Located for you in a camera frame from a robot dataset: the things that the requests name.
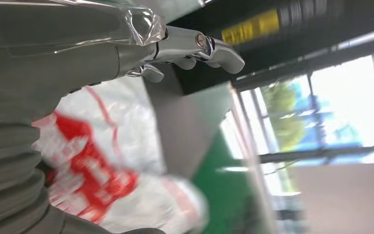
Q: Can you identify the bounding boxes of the white red plastic package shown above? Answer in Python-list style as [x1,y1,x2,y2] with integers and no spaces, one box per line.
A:
[31,76,210,234]

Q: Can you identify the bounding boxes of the grey machine weighing platform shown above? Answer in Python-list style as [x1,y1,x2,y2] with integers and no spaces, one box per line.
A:
[143,64,233,180]

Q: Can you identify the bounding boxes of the black machine scanner head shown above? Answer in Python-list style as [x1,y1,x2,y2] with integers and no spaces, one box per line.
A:
[168,0,374,96]

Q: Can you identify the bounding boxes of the yellow warning label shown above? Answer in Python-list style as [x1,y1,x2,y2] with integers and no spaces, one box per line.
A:
[221,8,281,46]

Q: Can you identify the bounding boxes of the window with dark frame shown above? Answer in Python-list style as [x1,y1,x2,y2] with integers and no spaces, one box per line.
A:
[219,55,374,196]

